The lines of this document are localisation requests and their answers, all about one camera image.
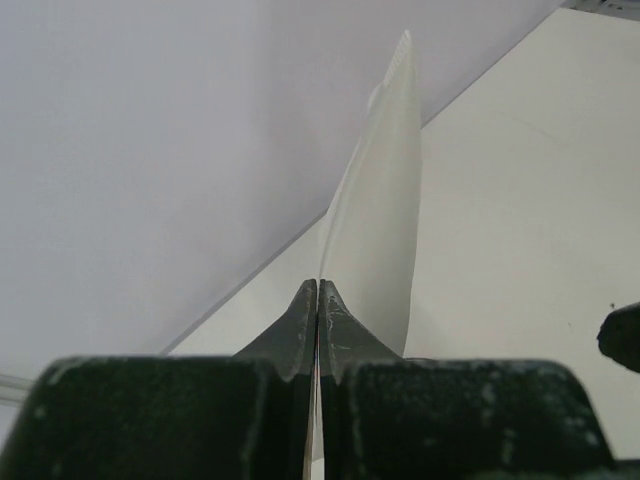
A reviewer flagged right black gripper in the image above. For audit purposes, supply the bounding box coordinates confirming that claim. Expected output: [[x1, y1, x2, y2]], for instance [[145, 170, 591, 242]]
[[597, 302, 640, 373]]

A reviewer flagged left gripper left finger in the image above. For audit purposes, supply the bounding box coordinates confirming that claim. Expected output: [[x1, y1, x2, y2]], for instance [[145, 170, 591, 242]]
[[1, 280, 318, 479]]

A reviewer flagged white paper coffee filter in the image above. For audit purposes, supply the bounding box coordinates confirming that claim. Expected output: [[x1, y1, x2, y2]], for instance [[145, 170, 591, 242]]
[[317, 31, 423, 355]]

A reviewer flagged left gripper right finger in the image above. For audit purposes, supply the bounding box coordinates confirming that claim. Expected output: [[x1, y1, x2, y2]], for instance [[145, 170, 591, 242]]
[[318, 280, 617, 479]]

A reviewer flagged left aluminium frame post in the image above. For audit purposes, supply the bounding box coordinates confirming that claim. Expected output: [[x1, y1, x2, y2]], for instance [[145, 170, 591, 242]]
[[0, 374, 34, 406]]

